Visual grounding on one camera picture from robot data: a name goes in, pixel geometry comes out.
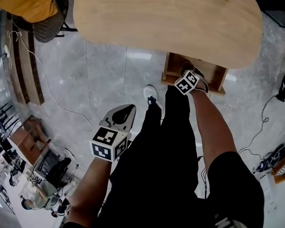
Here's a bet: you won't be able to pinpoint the person's right forearm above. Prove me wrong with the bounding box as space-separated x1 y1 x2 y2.
189 89 238 173

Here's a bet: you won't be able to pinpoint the black device with cables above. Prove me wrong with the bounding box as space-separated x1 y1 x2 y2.
252 143 285 175

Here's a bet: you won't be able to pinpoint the brown wooden cabinet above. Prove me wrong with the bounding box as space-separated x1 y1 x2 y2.
9 115 52 166

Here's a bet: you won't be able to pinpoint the black mesh chair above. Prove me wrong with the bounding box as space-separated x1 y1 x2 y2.
10 0 78 44

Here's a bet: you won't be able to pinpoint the person's black shirt sleeve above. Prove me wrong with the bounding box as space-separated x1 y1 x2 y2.
207 151 266 228

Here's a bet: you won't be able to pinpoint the wooden table top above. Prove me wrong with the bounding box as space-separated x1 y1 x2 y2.
73 0 264 70

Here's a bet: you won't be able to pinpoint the person's black trousers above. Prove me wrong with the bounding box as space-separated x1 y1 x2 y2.
97 85 217 228

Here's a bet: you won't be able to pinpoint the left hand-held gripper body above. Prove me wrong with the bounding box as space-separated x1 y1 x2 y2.
89 103 137 163

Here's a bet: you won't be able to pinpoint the wooden bench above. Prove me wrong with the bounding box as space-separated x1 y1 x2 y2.
4 20 45 106

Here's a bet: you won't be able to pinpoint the white cable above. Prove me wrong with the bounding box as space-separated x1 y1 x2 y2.
6 30 94 129

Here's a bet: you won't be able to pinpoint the wooden drawer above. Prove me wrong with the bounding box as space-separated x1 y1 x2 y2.
161 52 229 96

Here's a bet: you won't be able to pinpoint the black cable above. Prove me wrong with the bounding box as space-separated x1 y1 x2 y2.
237 94 285 160

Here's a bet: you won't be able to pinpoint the person's white shoe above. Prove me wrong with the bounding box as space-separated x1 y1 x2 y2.
142 84 162 109

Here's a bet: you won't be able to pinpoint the black office chair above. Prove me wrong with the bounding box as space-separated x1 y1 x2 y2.
39 151 72 188

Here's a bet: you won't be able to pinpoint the person's left forearm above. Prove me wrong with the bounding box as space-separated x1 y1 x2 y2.
66 156 115 228

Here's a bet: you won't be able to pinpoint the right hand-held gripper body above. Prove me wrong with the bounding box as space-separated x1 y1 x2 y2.
174 60 210 96

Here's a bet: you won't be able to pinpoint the yellow garment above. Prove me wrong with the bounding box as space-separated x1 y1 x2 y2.
0 0 59 24

